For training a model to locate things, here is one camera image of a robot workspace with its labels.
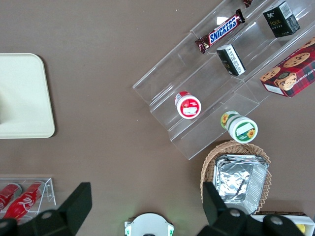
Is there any light brown wicker basket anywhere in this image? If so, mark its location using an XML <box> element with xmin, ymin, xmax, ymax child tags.
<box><xmin>200</xmin><ymin>140</ymin><xmax>272</xmax><ymax>215</ymax></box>

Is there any aluminium foil container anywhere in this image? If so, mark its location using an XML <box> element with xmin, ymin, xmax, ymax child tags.
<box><xmin>213</xmin><ymin>154</ymin><xmax>269</xmax><ymax>215</ymax></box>

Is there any small black carton box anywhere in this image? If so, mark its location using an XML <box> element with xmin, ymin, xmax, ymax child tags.
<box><xmin>262</xmin><ymin>0</ymin><xmax>301</xmax><ymax>38</ymax></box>
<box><xmin>216</xmin><ymin>44</ymin><xmax>247</xmax><ymax>77</ymax></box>

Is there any clear acrylic step display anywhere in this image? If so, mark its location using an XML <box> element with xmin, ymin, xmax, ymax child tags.
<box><xmin>132</xmin><ymin>31</ymin><xmax>261</xmax><ymax>161</ymax></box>
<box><xmin>189</xmin><ymin>0</ymin><xmax>315</xmax><ymax>105</ymax></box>

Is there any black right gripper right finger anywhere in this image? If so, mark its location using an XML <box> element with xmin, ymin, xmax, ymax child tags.
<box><xmin>198</xmin><ymin>181</ymin><xmax>306</xmax><ymax>236</ymax></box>

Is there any white rectangular plastic bin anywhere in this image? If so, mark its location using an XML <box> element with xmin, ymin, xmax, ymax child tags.
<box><xmin>251</xmin><ymin>212</ymin><xmax>315</xmax><ymax>236</ymax></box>

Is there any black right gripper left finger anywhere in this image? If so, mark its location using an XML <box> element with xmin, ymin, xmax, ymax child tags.
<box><xmin>0</xmin><ymin>181</ymin><xmax>93</xmax><ymax>236</ymax></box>

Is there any green sunflower snack cup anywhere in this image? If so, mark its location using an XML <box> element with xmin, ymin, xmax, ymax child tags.
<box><xmin>220</xmin><ymin>110</ymin><xmax>258</xmax><ymax>144</ymax></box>

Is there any yellow snack packet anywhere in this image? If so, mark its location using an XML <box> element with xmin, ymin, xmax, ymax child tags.
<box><xmin>295</xmin><ymin>223</ymin><xmax>308</xmax><ymax>235</ymax></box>

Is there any red cola bottle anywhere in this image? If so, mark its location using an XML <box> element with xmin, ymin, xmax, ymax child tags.
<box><xmin>2</xmin><ymin>181</ymin><xmax>45</xmax><ymax>220</ymax></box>
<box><xmin>0</xmin><ymin>183</ymin><xmax>23</xmax><ymax>212</ymax></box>

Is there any red plaid cookie box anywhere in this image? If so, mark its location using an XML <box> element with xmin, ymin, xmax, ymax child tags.
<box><xmin>260</xmin><ymin>36</ymin><xmax>315</xmax><ymax>98</ymax></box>

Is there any red white snack cup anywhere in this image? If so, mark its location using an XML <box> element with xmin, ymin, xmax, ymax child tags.
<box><xmin>174</xmin><ymin>91</ymin><xmax>202</xmax><ymax>119</ymax></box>

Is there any clear acrylic bottle rack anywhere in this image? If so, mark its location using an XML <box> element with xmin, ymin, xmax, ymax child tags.
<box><xmin>0</xmin><ymin>177</ymin><xmax>57</xmax><ymax>220</ymax></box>

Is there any beige plastic serving tray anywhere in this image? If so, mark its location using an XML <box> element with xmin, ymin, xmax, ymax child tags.
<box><xmin>0</xmin><ymin>53</ymin><xmax>56</xmax><ymax>140</ymax></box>

